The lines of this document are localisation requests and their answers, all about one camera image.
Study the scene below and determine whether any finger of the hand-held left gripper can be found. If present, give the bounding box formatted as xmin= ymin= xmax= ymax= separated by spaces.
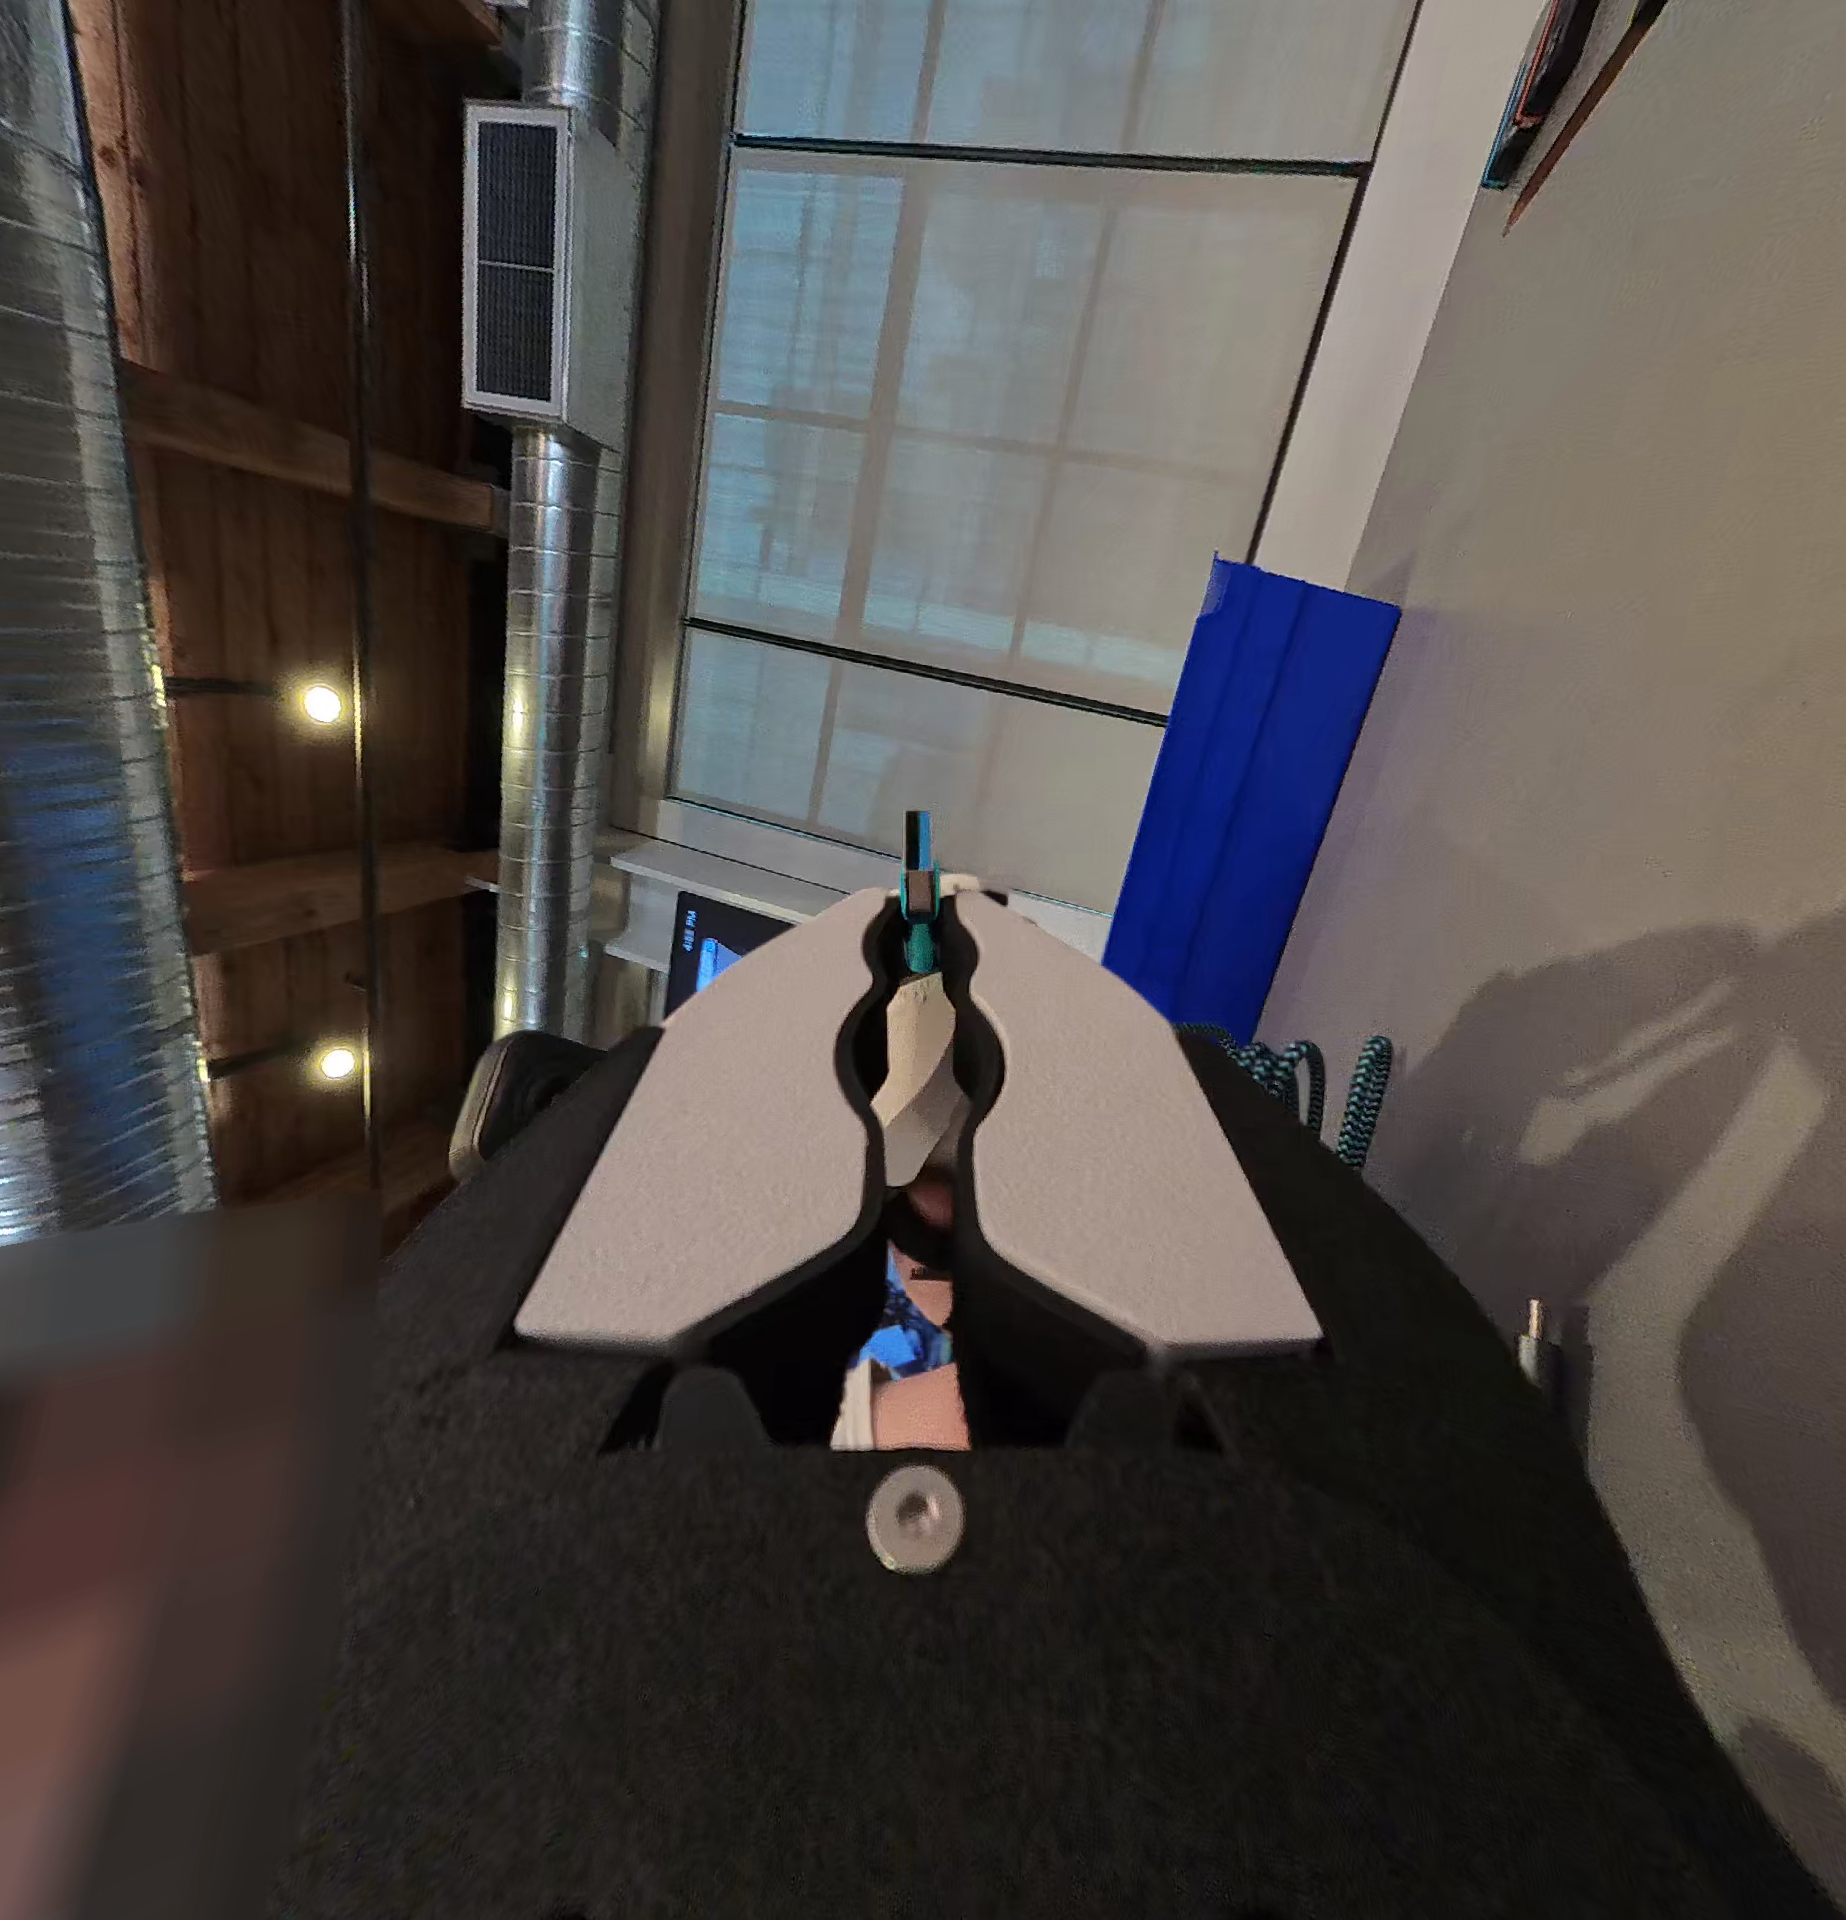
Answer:
xmin=879 ymin=974 xmax=968 ymax=1189

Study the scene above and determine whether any large white shaded window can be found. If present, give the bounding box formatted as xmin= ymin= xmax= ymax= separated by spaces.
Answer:
xmin=670 ymin=0 xmax=1424 ymax=920

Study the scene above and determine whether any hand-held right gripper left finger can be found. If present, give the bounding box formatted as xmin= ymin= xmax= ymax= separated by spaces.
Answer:
xmin=512 ymin=885 xmax=907 ymax=1448

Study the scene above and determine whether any blue plastic bin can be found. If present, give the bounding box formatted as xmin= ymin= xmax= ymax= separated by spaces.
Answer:
xmin=1100 ymin=555 xmax=1403 ymax=1049

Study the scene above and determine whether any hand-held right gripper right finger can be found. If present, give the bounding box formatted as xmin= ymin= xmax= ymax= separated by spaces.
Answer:
xmin=951 ymin=885 xmax=1329 ymax=1448

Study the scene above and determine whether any teal braided usb cable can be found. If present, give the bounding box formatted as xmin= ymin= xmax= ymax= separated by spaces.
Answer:
xmin=897 ymin=810 xmax=1395 ymax=1171

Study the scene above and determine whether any black monitor screen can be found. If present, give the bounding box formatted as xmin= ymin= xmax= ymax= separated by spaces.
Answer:
xmin=660 ymin=888 xmax=808 ymax=1024

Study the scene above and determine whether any large silver air duct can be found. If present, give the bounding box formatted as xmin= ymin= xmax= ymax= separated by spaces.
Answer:
xmin=0 ymin=0 xmax=223 ymax=1254

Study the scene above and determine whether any narrow silver air duct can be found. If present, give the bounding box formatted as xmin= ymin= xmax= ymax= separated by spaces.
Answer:
xmin=492 ymin=0 xmax=665 ymax=1049

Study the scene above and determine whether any white air vent box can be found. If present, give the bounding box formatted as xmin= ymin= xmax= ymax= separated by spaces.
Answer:
xmin=459 ymin=99 xmax=644 ymax=455

